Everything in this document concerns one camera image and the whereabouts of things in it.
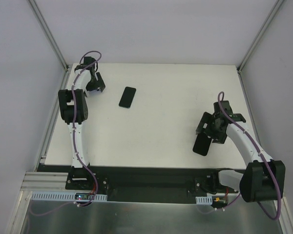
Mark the right aluminium frame post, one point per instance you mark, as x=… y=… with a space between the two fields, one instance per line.
x=260 y=34

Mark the left white cable duct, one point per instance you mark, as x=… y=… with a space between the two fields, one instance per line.
x=67 y=196

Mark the front aluminium rail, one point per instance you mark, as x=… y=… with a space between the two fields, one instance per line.
x=44 y=181

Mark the black smartphone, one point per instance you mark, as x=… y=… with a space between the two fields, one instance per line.
x=127 y=97

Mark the white cable duct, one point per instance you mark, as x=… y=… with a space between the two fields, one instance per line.
x=67 y=196
x=204 y=200

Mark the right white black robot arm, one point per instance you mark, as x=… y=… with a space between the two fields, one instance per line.
x=263 y=178

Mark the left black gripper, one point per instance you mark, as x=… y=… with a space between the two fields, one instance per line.
x=95 y=83

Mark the black phone case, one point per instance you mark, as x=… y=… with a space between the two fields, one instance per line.
x=202 y=144

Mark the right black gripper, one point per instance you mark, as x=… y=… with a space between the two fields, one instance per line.
x=206 y=131

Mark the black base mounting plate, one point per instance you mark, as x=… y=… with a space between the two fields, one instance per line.
x=145 y=185

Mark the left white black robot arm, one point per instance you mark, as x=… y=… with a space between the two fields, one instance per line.
x=74 y=110

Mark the right white cable duct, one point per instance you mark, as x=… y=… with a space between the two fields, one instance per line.
x=204 y=200

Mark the aluminium frame post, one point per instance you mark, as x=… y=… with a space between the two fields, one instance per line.
x=260 y=34
x=47 y=32

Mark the left aluminium frame post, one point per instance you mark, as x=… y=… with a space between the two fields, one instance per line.
x=47 y=32

